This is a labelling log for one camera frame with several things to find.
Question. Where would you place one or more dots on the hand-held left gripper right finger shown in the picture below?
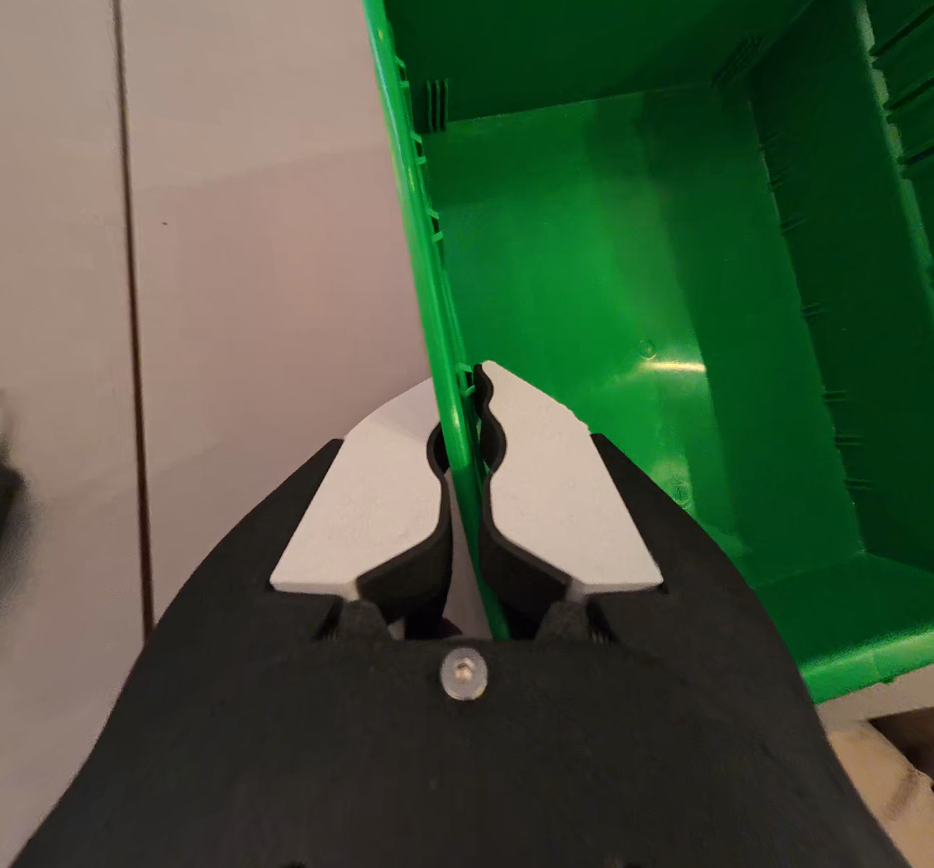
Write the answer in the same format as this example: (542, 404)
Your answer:
(569, 503)

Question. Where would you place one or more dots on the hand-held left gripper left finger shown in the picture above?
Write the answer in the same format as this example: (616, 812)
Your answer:
(372, 510)

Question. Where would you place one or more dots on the green plastic box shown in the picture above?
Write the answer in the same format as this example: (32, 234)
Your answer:
(620, 262)

